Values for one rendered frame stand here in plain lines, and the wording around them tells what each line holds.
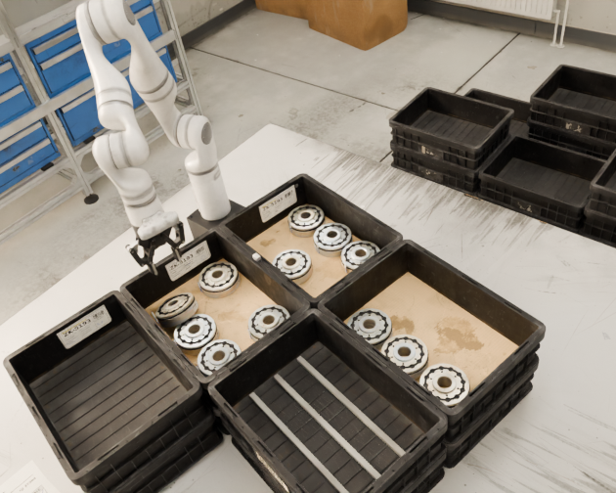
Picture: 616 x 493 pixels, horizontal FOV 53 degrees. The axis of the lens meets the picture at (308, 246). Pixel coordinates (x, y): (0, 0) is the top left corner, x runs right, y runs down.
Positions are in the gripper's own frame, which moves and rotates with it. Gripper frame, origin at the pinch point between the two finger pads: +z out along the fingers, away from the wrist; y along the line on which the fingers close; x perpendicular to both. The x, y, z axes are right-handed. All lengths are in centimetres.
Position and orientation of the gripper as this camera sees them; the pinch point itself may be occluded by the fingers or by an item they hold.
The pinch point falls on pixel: (164, 261)
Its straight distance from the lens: 147.5
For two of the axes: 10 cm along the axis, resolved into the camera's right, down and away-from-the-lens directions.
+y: -7.8, 4.9, -3.9
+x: 6.1, 4.8, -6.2
